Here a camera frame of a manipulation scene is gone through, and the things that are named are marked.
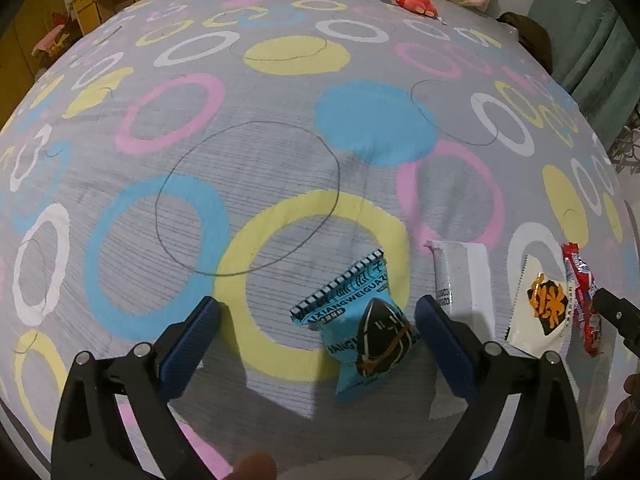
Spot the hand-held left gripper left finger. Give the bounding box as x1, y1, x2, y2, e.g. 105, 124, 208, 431
50, 296, 221, 480

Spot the yellow wooden wardrobe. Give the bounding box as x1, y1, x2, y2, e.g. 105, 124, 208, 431
0, 0, 68, 121

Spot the green patterned curtain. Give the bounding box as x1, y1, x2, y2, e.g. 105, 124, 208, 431
527, 0, 640, 153

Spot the pile of pink clothes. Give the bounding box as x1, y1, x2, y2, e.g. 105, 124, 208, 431
31, 12, 81, 68

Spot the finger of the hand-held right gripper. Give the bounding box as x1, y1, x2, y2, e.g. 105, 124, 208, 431
592, 287, 640, 361

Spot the small red plush toy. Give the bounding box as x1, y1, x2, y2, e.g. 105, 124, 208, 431
394, 0, 442, 18

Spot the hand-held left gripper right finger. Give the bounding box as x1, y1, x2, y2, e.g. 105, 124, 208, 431
414, 294, 586, 480

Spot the blue snack packet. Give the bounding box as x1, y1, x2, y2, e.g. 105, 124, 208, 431
290, 248, 420, 408

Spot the person's right hand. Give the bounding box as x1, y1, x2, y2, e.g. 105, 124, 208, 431
622, 372, 640, 411

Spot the bed with circle-print sheet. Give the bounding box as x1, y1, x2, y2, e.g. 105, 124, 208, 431
0, 0, 633, 480

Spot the red candy wrapper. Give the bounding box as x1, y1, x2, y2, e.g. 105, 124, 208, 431
560, 241, 605, 358

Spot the white plain packet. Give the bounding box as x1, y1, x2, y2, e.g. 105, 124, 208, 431
424, 239, 497, 338

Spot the white packet with orange print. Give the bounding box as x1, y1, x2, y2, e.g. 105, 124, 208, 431
504, 255, 576, 353

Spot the person's left hand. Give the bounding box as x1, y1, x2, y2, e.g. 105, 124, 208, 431
232, 451, 277, 480

